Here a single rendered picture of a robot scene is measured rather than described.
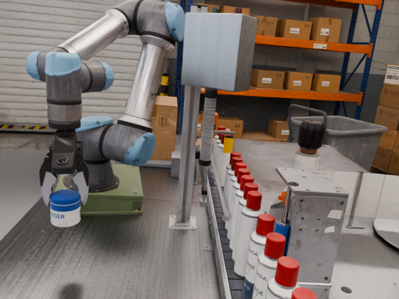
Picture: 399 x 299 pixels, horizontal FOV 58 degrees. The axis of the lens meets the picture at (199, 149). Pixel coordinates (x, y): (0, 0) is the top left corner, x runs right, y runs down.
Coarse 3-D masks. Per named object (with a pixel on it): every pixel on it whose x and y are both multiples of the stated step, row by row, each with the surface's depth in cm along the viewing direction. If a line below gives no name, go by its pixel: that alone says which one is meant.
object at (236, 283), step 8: (208, 168) 157; (208, 176) 148; (216, 192) 132; (216, 200) 125; (216, 208) 118; (216, 216) 113; (224, 224) 108; (224, 232) 104; (224, 240) 99; (224, 248) 95; (224, 256) 91; (232, 264) 88; (232, 272) 85; (232, 280) 82; (240, 280) 82; (232, 288) 79; (240, 288) 80; (232, 296) 77; (240, 296) 77
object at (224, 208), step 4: (212, 156) 147; (212, 160) 142; (212, 164) 137; (212, 168) 135; (216, 172) 129; (216, 176) 124; (216, 180) 120; (216, 184) 118; (220, 188) 114; (220, 192) 111; (220, 196) 108; (220, 200) 106; (220, 204) 105; (224, 204) 102; (224, 208) 100; (224, 212) 97; (224, 216) 95; (228, 216) 95; (224, 220) 95; (228, 220) 95
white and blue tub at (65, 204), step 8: (56, 192) 87; (64, 192) 88; (72, 192) 88; (56, 200) 83; (64, 200) 83; (72, 200) 84; (56, 208) 84; (64, 208) 84; (72, 208) 85; (80, 208) 88; (56, 216) 84; (64, 216) 84; (72, 216) 85; (80, 216) 88; (56, 224) 85; (64, 224) 85; (72, 224) 86
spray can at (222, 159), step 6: (222, 138) 133; (222, 144) 133; (222, 150) 133; (222, 156) 133; (228, 156) 134; (216, 162) 136; (222, 162) 134; (228, 162) 135; (216, 168) 136; (222, 168) 134; (222, 174) 135; (222, 180) 136; (222, 186) 136
